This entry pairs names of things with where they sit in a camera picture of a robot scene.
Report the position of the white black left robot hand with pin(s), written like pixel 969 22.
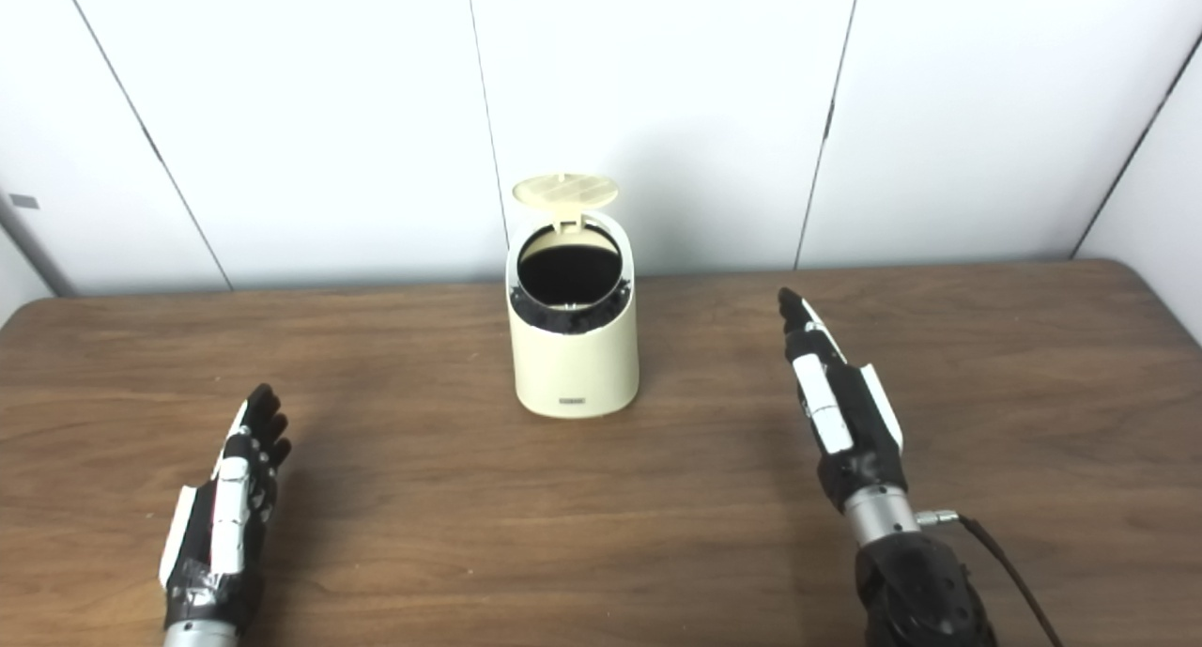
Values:
pixel 225 534

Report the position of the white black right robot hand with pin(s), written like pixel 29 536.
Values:
pixel 850 431

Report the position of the cream round bin lid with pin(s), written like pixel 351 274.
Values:
pixel 565 192

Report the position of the cream plastic bin body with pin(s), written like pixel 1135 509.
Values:
pixel 575 370

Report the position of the grey wall corner pole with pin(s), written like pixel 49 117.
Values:
pixel 37 262

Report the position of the small grey wall tag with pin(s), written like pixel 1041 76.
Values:
pixel 24 201

